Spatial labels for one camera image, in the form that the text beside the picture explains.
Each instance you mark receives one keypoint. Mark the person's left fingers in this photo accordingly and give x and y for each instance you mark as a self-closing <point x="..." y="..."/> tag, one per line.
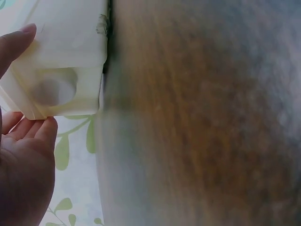
<point x="35" y="131"/>

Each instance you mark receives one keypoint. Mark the white plastic box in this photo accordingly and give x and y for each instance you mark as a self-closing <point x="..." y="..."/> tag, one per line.
<point x="68" y="58"/>

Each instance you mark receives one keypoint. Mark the person's left hand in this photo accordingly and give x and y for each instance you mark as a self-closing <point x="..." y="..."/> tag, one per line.
<point x="21" y="160"/>

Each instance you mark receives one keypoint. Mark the person's left thumb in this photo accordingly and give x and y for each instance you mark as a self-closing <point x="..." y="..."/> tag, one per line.
<point x="16" y="46"/>

